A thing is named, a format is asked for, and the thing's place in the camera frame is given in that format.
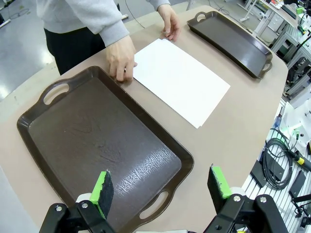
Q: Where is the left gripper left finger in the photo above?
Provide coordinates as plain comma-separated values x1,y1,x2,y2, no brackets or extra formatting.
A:
42,169,115,233

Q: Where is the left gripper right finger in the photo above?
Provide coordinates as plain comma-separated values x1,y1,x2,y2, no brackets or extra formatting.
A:
205,165,289,233

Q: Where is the white A4 paper stack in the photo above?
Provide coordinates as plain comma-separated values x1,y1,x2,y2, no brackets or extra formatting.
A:
133,38,231,129

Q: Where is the person's right forearm grey sleeve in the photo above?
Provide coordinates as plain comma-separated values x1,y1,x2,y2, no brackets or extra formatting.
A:
72,0,131,47

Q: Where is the person's left forearm grey sleeve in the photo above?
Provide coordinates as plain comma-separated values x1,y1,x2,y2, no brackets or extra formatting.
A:
145,0,171,12

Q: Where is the person's right hand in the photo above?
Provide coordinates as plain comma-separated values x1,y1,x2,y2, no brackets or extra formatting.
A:
105,35,138,82

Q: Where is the person's left hand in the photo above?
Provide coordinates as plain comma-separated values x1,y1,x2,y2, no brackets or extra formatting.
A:
156,4,182,41

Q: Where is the black metal mounting plate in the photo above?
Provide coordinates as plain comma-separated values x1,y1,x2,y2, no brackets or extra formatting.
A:
250,160,268,189
289,169,307,199
264,150,282,180

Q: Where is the brown plastic serving tray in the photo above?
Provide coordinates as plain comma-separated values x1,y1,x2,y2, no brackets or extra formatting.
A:
186,11,274,80
16,65,195,233

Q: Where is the blue red screwdriver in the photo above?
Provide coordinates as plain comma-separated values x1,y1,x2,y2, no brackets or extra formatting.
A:
274,106,283,129

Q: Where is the person in grey hoodie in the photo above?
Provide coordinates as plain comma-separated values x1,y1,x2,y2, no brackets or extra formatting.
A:
35,0,122,76

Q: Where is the white desk with drawers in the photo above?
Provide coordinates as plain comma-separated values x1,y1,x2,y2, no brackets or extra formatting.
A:
239,0,284,47

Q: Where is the coiled black cable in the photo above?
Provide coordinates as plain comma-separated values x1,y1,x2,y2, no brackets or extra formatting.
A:
263,137,295,190

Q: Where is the yellow black cable connector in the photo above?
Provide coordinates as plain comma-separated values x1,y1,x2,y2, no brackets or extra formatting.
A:
294,150,311,170

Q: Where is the aluminium frame workbench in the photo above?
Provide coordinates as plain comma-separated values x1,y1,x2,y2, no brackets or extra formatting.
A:
271,14,311,98

